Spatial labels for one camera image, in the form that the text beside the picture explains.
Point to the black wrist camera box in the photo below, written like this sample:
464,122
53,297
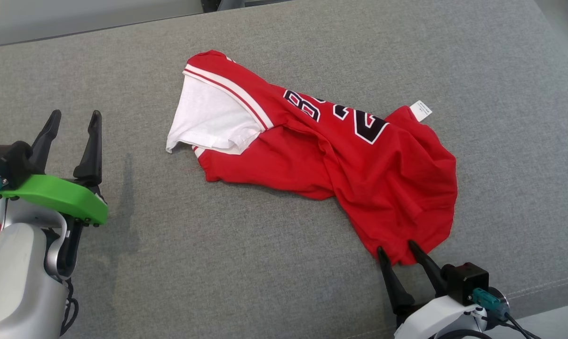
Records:
6,160
467,280

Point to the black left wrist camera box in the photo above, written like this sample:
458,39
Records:
6,160

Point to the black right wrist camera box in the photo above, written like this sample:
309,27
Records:
467,280

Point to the grey fabric sofa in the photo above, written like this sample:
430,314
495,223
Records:
265,259

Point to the teal right camera connector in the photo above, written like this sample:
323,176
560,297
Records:
484,297

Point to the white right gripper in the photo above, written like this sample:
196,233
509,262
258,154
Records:
439,320

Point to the red white basketball jersey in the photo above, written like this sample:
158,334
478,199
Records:
359,169

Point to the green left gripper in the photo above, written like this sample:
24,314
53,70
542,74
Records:
58,195

